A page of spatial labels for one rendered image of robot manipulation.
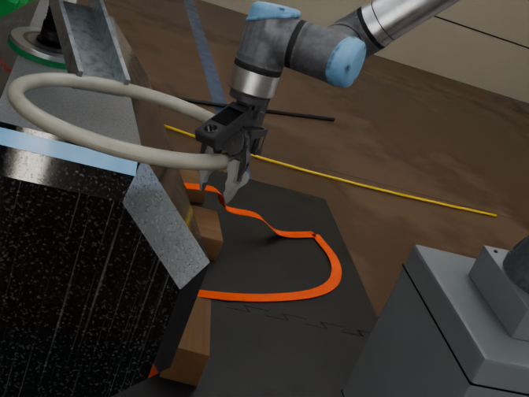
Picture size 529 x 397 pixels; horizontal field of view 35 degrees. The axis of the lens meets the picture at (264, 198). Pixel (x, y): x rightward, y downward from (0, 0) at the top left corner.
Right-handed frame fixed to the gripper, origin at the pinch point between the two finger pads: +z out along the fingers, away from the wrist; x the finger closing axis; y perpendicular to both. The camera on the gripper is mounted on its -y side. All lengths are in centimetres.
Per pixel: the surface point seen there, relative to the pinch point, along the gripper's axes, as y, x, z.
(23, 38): 26, 83, -4
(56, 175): -3.0, 35.9, 11.8
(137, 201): 10.4, 23.7, 14.2
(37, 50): 25, 76, -3
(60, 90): 18, 60, 2
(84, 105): 18, 51, 3
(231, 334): 95, 32, 79
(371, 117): 399, 128, 51
